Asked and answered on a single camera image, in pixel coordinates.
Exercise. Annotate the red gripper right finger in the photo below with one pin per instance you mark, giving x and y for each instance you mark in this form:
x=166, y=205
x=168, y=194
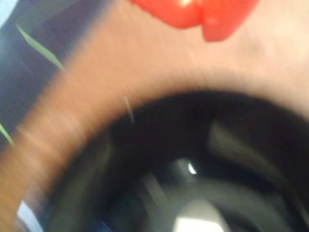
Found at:
x=222, y=21

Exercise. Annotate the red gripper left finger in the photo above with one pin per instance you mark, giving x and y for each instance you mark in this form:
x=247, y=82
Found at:
x=173, y=12

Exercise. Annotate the black glossy bowl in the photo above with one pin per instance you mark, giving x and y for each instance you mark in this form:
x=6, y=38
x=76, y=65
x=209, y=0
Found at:
x=169, y=135

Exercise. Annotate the black mat with yellow lines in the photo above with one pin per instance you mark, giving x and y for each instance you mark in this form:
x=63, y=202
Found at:
x=24, y=72

